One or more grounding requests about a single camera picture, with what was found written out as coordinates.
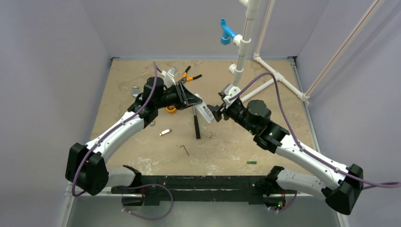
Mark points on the white air conditioner remote control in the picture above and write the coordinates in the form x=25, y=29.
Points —
x=204, y=111

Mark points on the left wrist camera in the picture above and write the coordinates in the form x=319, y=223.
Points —
x=169, y=77

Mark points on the yellow tape measure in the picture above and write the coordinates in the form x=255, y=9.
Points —
x=171, y=109

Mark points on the claw hammer black handle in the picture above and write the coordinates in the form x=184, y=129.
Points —
x=196, y=124

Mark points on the orange black pliers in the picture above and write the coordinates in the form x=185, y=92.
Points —
x=185, y=78

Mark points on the silver white battery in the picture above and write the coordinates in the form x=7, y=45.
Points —
x=164, y=132

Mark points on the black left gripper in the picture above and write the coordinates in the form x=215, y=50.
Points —
x=185, y=99

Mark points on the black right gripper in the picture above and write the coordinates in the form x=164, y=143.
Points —
x=227, y=108

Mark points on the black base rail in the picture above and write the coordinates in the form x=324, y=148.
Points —
x=150, y=190

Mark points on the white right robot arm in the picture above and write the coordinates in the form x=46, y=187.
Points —
x=336, y=183

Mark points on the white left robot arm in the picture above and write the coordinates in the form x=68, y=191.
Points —
x=86, y=166

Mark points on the blue pipe fitting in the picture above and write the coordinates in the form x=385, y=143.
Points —
x=228, y=34

